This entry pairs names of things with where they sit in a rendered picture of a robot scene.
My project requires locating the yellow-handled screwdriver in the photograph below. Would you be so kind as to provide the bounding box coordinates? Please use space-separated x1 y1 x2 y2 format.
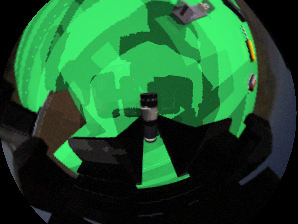
246 37 255 61

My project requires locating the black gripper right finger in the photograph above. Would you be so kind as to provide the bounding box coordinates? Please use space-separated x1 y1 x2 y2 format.
158 115 231 177

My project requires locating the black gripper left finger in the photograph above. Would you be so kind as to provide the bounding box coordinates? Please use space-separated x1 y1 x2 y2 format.
68 116 144 185

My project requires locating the grey battery holder with spring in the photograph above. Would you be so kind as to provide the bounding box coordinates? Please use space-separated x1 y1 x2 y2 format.
170 0 216 26

